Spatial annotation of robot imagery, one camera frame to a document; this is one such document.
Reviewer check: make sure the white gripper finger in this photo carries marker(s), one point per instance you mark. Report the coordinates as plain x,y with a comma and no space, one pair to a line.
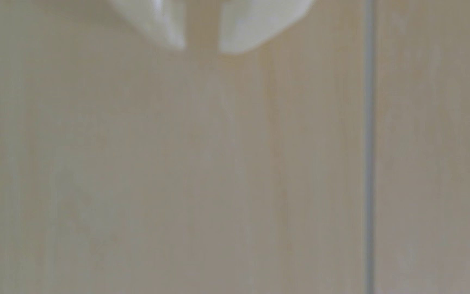
153,18
255,20

